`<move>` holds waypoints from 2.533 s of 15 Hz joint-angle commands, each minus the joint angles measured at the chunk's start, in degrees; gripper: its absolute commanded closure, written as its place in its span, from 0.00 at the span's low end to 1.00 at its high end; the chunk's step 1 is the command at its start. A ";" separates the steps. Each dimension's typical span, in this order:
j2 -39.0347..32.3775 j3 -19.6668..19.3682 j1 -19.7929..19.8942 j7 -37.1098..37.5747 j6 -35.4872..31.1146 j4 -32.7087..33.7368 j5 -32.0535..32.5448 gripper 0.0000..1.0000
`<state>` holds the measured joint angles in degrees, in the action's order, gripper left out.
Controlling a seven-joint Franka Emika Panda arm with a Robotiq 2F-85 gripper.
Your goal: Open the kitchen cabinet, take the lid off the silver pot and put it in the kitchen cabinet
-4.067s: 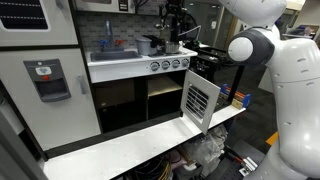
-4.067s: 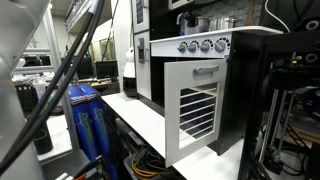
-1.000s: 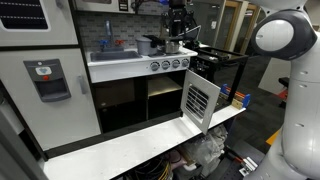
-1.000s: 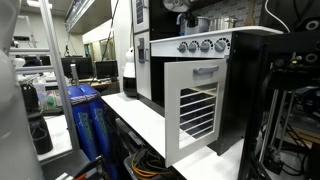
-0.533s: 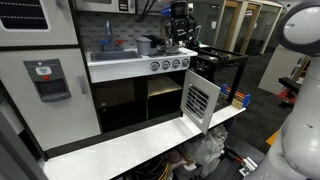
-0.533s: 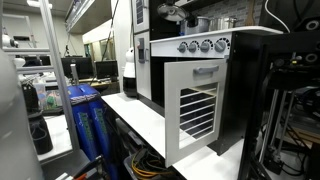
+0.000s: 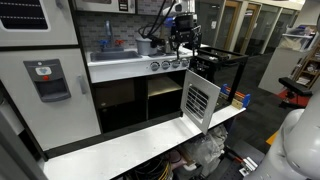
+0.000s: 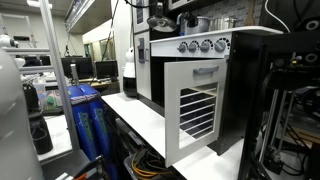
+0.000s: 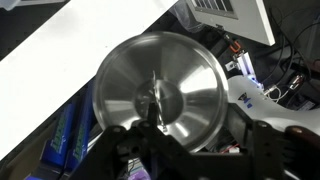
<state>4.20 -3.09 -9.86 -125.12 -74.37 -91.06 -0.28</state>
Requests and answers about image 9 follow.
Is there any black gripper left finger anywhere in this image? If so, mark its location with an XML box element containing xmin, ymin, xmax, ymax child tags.
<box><xmin>68</xmin><ymin>101</ymin><xmax>192</xmax><ymax>180</ymax></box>

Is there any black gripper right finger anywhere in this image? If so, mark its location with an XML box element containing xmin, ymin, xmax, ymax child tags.
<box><xmin>249</xmin><ymin>120</ymin><xmax>292</xmax><ymax>180</ymax></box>

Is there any shiny metal bowl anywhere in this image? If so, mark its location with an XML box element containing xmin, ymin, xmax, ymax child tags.
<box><xmin>92</xmin><ymin>31</ymin><xmax>230</xmax><ymax>154</ymax></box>

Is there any white slatted cabinet door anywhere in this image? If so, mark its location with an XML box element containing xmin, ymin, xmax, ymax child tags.
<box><xmin>184</xmin><ymin>0</ymin><xmax>276</xmax><ymax>47</ymax></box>

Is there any blue box green lettering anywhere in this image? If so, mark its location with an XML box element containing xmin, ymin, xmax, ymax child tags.
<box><xmin>64</xmin><ymin>81</ymin><xmax>98</xmax><ymax>173</ymax></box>
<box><xmin>39</xmin><ymin>101</ymin><xmax>78</xmax><ymax>168</ymax></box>

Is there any clear crumpled plastic bag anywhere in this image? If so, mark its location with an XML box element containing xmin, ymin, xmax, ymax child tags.
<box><xmin>168</xmin><ymin>0</ymin><xmax>198</xmax><ymax>33</ymax></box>

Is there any white metal bracket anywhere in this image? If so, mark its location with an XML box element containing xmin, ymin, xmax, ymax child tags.
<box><xmin>225</xmin><ymin>49</ymin><xmax>257</xmax><ymax>77</ymax></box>

